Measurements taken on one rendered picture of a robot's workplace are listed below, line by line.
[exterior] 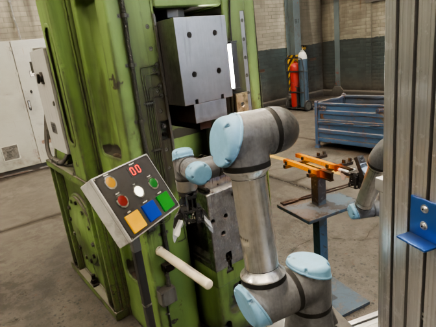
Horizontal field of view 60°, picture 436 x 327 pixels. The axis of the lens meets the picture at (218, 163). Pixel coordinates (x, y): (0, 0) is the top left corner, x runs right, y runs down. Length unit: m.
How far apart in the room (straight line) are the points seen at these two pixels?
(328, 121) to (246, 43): 3.66
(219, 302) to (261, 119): 1.52
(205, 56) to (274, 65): 8.21
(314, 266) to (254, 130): 0.40
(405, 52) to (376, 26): 9.47
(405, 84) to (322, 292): 0.55
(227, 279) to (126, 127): 0.99
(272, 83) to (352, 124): 4.78
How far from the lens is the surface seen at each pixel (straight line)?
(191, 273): 1.82
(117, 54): 1.83
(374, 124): 5.41
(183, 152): 1.29
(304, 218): 2.14
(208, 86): 1.90
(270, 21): 10.04
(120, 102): 1.83
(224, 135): 0.83
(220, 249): 2.06
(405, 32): 0.83
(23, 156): 7.01
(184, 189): 1.33
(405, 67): 0.84
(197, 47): 1.87
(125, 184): 1.56
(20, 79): 6.91
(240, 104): 2.19
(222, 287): 2.19
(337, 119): 5.70
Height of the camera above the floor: 1.61
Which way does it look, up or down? 17 degrees down
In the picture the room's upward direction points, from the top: 7 degrees counter-clockwise
